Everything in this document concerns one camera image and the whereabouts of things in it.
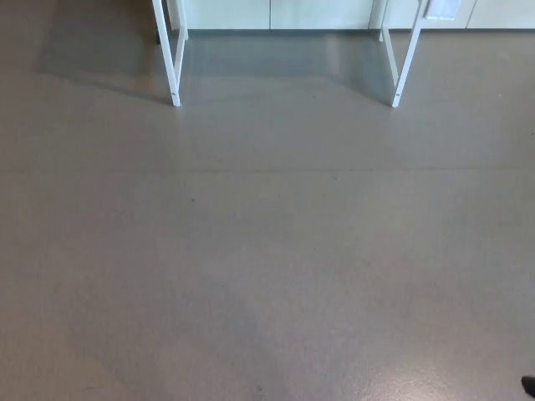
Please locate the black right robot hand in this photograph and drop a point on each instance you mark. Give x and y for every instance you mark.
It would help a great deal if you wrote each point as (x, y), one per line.
(530, 384)

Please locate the white desk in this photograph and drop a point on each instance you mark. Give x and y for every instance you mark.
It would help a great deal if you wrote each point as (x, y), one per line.
(169, 62)

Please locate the white paper sheet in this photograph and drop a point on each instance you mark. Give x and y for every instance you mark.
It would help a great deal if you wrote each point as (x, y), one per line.
(441, 8)

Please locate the white cabinet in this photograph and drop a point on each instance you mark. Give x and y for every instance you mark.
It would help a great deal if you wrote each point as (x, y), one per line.
(313, 12)

